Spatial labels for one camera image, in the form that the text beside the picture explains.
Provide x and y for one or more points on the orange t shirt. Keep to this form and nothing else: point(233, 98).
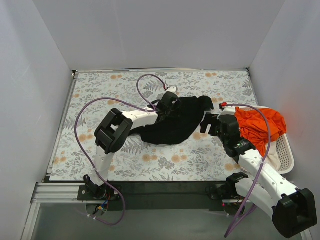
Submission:
point(253, 126)

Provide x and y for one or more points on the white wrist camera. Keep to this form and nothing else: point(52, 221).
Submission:
point(226, 109)
point(172, 89)

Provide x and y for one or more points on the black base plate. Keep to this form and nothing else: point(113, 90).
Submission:
point(159, 195)

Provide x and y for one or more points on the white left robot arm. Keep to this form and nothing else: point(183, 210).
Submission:
point(113, 131)

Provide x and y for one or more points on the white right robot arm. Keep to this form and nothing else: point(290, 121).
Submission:
point(292, 210)

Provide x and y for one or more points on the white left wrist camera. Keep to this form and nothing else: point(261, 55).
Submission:
point(172, 89)

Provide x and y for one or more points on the black t shirt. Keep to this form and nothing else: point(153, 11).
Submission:
point(177, 128)

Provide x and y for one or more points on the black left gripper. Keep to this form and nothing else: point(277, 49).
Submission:
point(171, 108)

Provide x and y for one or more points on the cream t shirt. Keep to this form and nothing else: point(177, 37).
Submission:
point(273, 157)

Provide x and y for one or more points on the white laundry basket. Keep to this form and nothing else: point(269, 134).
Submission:
point(282, 148)

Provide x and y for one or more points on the aluminium frame rail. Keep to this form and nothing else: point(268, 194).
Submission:
point(61, 182)

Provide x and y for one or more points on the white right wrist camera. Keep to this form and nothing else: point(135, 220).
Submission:
point(226, 109)

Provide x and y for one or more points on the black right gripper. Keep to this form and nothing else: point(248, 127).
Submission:
point(213, 125)

